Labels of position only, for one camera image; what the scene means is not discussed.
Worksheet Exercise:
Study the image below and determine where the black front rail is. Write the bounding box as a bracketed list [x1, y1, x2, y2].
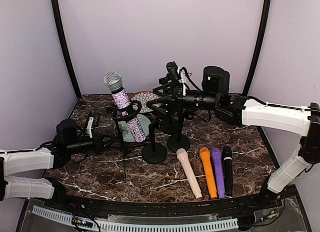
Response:
[43, 194, 275, 217]

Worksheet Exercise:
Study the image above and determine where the white slotted cable duct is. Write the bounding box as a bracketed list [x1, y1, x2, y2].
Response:
[31, 205, 239, 231]

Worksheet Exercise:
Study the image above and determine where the tripod stand of glitter microphone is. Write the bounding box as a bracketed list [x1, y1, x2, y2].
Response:
[105, 100, 148, 178]

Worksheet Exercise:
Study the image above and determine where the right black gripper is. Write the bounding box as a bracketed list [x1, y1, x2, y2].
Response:
[146, 81, 220, 120]

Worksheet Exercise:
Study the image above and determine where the black microphone white ring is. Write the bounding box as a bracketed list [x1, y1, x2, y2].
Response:
[222, 146, 234, 197]

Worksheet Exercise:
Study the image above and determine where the black frame post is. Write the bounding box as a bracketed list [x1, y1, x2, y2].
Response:
[241, 0, 271, 96]
[50, 0, 82, 100]

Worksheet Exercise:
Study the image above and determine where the empty black microphone stand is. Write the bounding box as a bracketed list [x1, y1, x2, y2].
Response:
[159, 74, 172, 96]

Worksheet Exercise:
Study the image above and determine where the cream pink microphone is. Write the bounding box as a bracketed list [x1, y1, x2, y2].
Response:
[176, 148, 202, 199]

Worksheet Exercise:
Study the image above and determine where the floral patterned bowl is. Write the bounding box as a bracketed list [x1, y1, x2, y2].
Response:
[129, 91, 161, 113]

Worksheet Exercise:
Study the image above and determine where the right black frame post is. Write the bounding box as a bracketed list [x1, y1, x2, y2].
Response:
[241, 0, 271, 96]

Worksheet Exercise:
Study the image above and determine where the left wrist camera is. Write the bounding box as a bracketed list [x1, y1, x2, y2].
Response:
[84, 112, 101, 138]

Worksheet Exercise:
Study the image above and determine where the orange microphone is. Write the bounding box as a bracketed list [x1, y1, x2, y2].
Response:
[199, 147, 218, 199]

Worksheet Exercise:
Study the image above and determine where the left black frame post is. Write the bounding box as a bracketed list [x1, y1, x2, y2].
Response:
[50, 0, 82, 100]

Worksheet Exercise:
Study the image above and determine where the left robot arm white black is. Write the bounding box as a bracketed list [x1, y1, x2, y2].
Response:
[0, 117, 115, 210]

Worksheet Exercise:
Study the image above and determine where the black stand of purple microphone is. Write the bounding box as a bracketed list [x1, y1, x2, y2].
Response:
[156, 113, 178, 135]

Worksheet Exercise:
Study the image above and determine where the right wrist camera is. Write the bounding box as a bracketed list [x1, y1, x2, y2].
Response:
[166, 61, 190, 96]

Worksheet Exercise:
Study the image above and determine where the black stand of cream microphone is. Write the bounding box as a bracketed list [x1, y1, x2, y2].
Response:
[141, 122, 167, 164]

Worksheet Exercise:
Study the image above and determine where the light green plate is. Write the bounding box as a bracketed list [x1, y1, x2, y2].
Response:
[118, 114, 151, 143]

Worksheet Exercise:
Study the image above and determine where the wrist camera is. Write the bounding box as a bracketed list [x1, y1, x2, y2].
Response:
[166, 61, 190, 96]
[84, 112, 101, 138]

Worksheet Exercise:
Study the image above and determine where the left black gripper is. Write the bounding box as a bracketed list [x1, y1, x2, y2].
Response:
[66, 132, 118, 155]

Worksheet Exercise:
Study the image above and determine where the glitter silver purple microphone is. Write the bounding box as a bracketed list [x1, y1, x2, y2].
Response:
[103, 71, 147, 142]

